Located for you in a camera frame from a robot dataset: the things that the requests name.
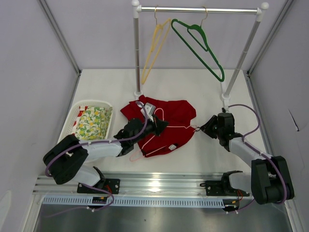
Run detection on white slotted cable duct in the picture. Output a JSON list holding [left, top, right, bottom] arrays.
[[42, 195, 225, 208]]

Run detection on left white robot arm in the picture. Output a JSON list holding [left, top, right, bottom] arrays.
[[43, 116, 169, 193]]

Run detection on green clothes hanger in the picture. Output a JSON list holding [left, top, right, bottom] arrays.
[[170, 7, 225, 83]]

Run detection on white clothes rack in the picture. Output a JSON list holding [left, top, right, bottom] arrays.
[[131, 0, 269, 111]]

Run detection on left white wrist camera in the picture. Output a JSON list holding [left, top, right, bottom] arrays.
[[140, 102, 155, 122]]

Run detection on lemon print cloth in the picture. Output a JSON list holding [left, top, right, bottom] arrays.
[[71, 106, 113, 141]]

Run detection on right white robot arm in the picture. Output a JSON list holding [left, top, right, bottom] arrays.
[[200, 112, 295, 204]]

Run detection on white plastic laundry basket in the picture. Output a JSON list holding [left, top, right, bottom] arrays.
[[57, 100, 112, 143]]

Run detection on yellow clothes hanger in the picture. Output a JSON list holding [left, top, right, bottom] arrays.
[[141, 5, 171, 85]]

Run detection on aluminium mounting rail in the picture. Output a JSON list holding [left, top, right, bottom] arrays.
[[32, 172, 295, 200]]

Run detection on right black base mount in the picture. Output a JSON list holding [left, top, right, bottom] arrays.
[[199, 180, 249, 197]]

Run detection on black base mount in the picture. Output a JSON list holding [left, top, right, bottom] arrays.
[[199, 180, 249, 197], [77, 178, 120, 194]]

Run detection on red skirt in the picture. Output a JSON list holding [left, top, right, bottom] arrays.
[[120, 95, 197, 158]]

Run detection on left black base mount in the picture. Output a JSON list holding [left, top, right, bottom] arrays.
[[77, 178, 120, 194]]

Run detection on pink clothes hanger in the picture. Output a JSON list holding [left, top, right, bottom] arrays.
[[138, 106, 197, 158]]

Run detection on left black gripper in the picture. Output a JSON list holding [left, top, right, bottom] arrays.
[[132, 114, 169, 145]]

